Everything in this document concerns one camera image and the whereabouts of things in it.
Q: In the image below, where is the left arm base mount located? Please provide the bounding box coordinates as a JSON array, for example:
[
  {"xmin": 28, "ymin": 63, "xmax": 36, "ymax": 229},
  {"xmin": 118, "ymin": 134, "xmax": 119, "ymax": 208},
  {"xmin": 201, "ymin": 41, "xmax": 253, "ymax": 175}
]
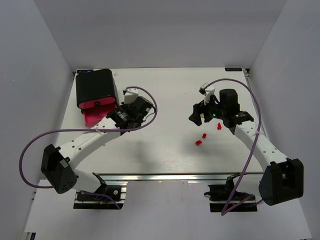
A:
[{"xmin": 73, "ymin": 173, "xmax": 126, "ymax": 210}]

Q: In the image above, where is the black drawer cabinet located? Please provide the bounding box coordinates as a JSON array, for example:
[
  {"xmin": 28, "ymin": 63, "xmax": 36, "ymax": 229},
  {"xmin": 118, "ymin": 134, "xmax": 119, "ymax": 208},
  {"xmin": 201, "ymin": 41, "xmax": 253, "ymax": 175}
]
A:
[{"xmin": 75, "ymin": 68, "xmax": 119, "ymax": 105}]

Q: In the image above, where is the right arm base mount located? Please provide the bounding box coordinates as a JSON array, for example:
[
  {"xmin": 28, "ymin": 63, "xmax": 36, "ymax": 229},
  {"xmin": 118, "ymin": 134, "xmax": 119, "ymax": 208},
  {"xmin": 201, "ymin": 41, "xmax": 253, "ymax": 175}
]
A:
[{"xmin": 203, "ymin": 173, "xmax": 258, "ymax": 213}]

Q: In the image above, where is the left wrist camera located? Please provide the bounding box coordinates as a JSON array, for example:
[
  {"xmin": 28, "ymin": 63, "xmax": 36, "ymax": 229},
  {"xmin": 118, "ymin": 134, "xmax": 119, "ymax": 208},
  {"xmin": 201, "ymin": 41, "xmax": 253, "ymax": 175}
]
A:
[{"xmin": 122, "ymin": 87, "xmax": 139, "ymax": 104}]

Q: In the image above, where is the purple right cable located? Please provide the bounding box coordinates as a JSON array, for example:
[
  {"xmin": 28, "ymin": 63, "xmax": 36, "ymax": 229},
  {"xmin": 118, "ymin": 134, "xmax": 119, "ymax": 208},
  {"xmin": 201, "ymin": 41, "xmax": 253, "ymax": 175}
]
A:
[{"xmin": 204, "ymin": 78, "xmax": 263, "ymax": 216}]

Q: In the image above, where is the red curved lego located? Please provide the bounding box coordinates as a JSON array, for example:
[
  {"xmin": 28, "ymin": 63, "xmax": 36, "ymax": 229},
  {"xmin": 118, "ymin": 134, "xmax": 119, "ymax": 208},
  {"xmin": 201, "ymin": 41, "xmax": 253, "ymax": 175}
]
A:
[{"xmin": 195, "ymin": 140, "xmax": 202, "ymax": 146}]

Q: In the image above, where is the pink drawer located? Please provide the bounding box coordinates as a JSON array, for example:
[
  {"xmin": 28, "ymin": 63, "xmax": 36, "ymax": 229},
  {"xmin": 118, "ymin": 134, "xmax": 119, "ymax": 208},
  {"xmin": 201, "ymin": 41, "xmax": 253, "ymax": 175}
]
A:
[
  {"xmin": 77, "ymin": 96, "xmax": 116, "ymax": 110},
  {"xmin": 82, "ymin": 104, "xmax": 117, "ymax": 128}
]

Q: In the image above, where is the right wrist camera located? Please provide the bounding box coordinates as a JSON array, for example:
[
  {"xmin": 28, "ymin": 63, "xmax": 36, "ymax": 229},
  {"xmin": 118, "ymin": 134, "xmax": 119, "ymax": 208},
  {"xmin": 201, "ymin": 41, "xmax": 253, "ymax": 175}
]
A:
[{"xmin": 199, "ymin": 82, "xmax": 215, "ymax": 105}]

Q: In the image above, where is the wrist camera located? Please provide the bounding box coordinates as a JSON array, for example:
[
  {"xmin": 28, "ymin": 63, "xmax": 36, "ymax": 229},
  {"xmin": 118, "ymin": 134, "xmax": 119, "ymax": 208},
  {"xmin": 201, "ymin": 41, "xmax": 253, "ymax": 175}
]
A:
[
  {"xmin": 199, "ymin": 82, "xmax": 215, "ymax": 105},
  {"xmin": 122, "ymin": 87, "xmax": 139, "ymax": 104}
]

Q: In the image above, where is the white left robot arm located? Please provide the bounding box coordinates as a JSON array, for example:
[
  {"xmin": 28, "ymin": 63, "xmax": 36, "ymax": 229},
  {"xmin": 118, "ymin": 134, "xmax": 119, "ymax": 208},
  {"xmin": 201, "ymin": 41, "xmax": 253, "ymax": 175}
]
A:
[{"xmin": 41, "ymin": 96, "xmax": 154, "ymax": 196}]

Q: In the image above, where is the purple cable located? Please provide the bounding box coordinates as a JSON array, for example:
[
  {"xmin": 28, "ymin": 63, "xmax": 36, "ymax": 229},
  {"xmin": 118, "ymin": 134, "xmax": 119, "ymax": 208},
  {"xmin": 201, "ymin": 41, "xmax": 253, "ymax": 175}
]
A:
[
  {"xmin": 204, "ymin": 78, "xmax": 263, "ymax": 216},
  {"xmin": 20, "ymin": 86, "xmax": 158, "ymax": 188}
]

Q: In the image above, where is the red lego near arm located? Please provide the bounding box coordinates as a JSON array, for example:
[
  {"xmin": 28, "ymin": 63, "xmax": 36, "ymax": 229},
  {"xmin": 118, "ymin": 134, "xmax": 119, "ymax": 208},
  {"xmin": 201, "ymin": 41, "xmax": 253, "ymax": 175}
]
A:
[{"xmin": 217, "ymin": 122, "xmax": 222, "ymax": 130}]

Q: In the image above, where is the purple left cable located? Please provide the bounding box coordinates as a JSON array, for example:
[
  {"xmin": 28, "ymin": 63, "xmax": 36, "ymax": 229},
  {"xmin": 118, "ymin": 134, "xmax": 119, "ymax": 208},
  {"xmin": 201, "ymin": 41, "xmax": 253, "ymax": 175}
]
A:
[{"xmin": 20, "ymin": 86, "xmax": 158, "ymax": 188}]

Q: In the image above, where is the pink top drawer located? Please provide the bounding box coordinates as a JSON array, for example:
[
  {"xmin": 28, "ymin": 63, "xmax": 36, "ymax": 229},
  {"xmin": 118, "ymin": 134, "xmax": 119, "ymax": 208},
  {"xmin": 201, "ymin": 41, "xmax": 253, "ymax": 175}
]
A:
[{"xmin": 77, "ymin": 96, "xmax": 116, "ymax": 110}]

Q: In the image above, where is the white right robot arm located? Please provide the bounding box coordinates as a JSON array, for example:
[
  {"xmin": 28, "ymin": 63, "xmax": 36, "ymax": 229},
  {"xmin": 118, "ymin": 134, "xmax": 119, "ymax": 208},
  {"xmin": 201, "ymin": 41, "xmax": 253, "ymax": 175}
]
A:
[{"xmin": 189, "ymin": 87, "xmax": 304, "ymax": 206}]

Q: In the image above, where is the aluminium table rail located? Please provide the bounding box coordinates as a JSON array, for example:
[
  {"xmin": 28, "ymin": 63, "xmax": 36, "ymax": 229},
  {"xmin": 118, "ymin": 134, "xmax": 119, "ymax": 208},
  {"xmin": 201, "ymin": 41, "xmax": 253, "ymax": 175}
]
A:
[{"xmin": 94, "ymin": 172, "xmax": 268, "ymax": 183}]

